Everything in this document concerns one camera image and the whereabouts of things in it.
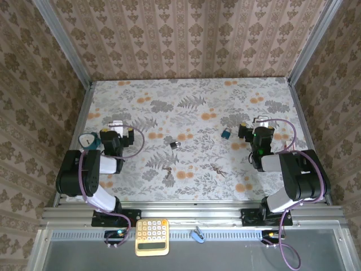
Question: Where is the teal timer with white dial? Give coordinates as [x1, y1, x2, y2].
[78, 132, 102, 150]

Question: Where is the floral table mat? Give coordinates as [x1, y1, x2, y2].
[66, 77, 324, 203]

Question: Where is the left small circuit board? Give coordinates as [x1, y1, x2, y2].
[104, 229, 127, 246]

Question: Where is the small circuit board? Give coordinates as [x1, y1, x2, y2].
[104, 229, 127, 246]
[261, 230, 285, 245]

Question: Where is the right small circuit board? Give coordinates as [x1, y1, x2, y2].
[261, 230, 285, 245]

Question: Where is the yellow calculator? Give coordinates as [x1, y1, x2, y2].
[134, 218, 170, 257]

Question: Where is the blue clip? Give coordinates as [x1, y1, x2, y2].
[190, 225, 206, 243]

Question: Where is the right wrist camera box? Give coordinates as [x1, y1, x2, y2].
[253, 115, 270, 128]

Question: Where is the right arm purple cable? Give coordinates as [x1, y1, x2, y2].
[261, 118, 324, 269]

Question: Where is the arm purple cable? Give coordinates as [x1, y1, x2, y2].
[261, 118, 324, 269]
[78, 125, 146, 248]

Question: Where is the aluminium side rail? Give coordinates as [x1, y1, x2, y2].
[53, 81, 94, 208]
[287, 78, 333, 206]

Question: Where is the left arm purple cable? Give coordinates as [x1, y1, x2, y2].
[78, 125, 146, 248]

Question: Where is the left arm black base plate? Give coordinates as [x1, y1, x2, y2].
[90, 208, 142, 228]

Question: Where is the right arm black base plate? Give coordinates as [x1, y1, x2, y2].
[241, 207, 294, 227]

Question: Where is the aluminium corner post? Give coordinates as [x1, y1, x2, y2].
[287, 0, 344, 85]
[31, 0, 94, 89]

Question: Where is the aluminium cross rail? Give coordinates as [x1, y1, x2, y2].
[39, 200, 346, 230]

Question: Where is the grey slotted cable duct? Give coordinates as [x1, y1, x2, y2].
[50, 230, 263, 241]

